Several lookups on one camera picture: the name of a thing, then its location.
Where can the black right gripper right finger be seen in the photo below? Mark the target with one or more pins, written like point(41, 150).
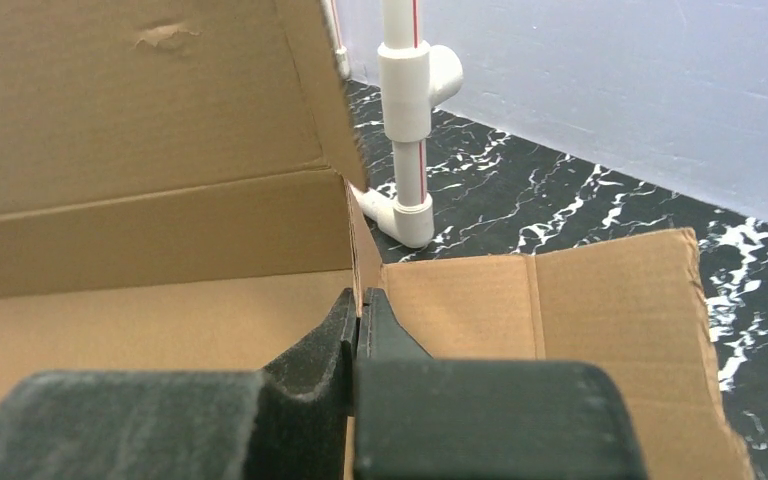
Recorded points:
point(421, 417)

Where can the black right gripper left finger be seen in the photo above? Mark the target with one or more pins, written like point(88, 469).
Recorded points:
point(286, 420)

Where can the brown cardboard box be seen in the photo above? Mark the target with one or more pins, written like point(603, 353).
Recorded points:
point(175, 195)

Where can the white PVC pipe frame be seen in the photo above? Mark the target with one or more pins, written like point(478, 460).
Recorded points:
point(415, 77)

